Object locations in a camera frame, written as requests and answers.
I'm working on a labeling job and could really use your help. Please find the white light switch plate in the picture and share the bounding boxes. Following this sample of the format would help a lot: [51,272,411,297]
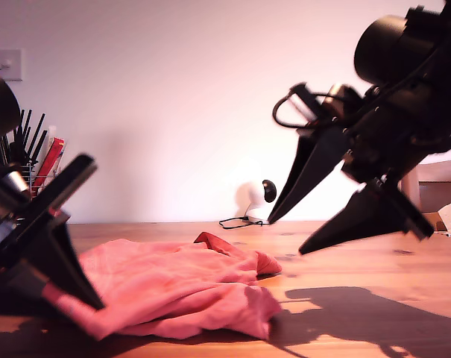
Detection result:
[0,48,25,82]

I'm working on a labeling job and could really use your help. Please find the brown cardboard box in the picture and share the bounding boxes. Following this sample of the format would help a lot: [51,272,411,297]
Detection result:
[424,212,447,230]

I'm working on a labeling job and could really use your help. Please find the white round security camera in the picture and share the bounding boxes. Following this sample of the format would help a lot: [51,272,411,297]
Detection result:
[235,179,279,226]

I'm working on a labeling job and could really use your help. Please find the red underwear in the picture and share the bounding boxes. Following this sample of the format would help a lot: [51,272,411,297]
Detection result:
[48,230,284,341]

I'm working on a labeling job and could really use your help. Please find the red chopstick packet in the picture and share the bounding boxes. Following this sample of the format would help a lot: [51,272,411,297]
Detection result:
[33,138,66,187]

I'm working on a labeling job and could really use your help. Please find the wooden chair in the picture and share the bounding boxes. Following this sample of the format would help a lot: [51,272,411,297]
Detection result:
[402,160,451,213]

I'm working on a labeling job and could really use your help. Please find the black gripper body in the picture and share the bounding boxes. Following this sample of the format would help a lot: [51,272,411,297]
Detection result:
[0,154,98,270]

